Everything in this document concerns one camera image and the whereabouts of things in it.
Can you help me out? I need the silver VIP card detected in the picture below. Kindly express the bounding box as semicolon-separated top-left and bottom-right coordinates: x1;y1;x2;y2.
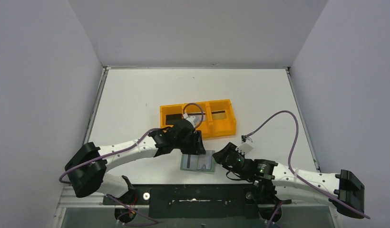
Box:
197;154;212;171

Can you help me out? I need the green card holder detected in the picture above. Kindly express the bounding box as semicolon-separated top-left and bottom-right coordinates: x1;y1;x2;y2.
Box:
180;150;215;172

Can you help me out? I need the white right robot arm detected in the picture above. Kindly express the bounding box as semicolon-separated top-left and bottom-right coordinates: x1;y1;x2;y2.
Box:
213;142;366;219

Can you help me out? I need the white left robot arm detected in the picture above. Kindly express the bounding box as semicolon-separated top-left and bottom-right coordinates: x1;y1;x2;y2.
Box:
59;119;206;198

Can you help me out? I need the silver card middle bin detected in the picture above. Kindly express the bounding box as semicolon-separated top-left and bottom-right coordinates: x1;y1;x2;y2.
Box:
187;112;206;125

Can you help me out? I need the gold card end bin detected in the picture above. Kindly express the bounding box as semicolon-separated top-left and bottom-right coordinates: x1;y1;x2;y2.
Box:
211;110;227;121

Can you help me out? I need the yellow three-compartment bin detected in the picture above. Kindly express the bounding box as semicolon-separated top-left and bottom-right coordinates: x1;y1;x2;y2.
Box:
160;99;237;139

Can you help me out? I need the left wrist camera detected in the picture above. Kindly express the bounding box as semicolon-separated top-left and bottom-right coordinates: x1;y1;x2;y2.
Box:
183;114;202;128

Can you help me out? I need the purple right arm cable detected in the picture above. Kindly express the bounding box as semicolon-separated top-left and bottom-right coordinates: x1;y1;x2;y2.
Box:
241;110;371;228

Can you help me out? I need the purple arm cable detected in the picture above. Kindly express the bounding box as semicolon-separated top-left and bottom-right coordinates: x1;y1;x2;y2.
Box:
241;110;371;228
58;103;205;227

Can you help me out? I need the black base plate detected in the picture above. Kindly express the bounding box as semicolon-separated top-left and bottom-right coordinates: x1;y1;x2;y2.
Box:
103;184;283;222

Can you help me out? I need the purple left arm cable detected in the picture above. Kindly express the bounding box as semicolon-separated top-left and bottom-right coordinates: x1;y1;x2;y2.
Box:
58;103;205;227

